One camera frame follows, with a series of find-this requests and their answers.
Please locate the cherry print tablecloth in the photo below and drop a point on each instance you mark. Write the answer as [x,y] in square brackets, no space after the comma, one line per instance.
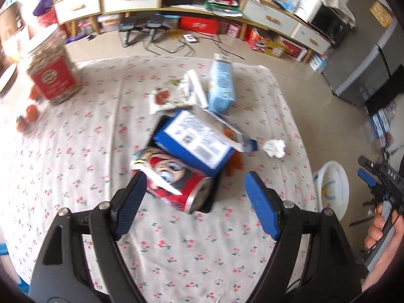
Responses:
[94,139]

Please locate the orange peel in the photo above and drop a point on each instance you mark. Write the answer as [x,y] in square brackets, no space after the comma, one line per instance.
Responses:
[235,164]

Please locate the black plastic tray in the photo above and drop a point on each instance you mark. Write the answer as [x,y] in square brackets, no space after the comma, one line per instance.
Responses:
[213,195]

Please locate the small white floor device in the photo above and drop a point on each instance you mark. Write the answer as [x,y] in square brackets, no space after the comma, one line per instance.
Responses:
[191,38]

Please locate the red gift box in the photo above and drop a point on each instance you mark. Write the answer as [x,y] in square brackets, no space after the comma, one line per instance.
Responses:
[295,50]

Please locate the white plastic wrapper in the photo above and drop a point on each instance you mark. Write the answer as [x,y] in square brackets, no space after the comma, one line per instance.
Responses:
[195,88]

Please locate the orange fruit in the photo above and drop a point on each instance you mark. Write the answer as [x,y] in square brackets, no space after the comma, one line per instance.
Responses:
[32,113]
[22,124]
[34,93]

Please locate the wooden cabinet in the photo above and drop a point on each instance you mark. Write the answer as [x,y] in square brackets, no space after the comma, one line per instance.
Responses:
[176,9]

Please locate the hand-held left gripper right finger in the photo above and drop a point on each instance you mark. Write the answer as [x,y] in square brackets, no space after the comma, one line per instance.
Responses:
[260,202]

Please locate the blue and white box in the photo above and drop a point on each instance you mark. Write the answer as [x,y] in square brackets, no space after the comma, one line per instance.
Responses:
[318,63]

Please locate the stack of blue white boxes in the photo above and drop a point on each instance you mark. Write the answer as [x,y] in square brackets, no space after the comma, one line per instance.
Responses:
[382,121]

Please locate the blue and white carton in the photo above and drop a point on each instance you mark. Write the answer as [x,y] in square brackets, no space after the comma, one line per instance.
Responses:
[192,139]

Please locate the flat red box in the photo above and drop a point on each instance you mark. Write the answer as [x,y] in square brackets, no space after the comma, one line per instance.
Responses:
[198,25]

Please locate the snack packet with red picture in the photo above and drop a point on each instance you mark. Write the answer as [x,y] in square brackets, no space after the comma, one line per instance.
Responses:
[162,97]

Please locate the small pink box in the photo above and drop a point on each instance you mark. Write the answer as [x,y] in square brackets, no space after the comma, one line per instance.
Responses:
[234,31]

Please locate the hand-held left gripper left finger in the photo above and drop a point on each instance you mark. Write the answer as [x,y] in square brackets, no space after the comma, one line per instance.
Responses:
[131,202]

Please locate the black microwave oven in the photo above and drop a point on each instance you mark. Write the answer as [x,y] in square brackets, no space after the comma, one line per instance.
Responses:
[329,23]

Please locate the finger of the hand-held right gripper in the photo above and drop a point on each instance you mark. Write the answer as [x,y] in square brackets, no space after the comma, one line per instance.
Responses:
[366,176]
[367,162]

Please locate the clear storage box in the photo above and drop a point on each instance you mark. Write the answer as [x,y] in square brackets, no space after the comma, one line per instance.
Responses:
[109,23]

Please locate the clear jar with red label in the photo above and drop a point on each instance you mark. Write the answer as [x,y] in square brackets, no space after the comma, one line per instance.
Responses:
[52,72]

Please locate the yellow paper notice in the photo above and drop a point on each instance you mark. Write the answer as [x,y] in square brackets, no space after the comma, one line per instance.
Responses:
[380,14]

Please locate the red and yellow carton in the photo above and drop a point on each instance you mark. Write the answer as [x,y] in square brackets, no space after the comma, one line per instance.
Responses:
[265,42]

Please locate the light blue packet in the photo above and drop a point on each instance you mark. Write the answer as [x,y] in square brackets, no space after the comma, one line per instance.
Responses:
[221,85]

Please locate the white tissue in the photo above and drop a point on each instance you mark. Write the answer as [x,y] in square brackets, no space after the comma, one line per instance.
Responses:
[274,148]

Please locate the purple container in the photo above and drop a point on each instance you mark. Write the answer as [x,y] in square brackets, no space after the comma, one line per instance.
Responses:
[42,3]

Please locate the person's right hand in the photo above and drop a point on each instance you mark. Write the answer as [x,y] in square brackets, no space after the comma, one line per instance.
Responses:
[374,230]

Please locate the white plastic bin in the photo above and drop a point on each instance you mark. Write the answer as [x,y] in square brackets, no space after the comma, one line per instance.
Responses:
[334,189]

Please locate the grey refrigerator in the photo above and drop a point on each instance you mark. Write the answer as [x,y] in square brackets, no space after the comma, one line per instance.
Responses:
[363,63]

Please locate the red cartoon print can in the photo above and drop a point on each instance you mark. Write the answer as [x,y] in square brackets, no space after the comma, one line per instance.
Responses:
[176,176]

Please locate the glass bowl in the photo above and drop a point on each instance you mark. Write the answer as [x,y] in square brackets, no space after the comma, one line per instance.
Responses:
[8,82]

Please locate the black stand device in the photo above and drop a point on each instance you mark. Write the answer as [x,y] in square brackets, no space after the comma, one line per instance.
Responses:
[127,26]
[156,25]

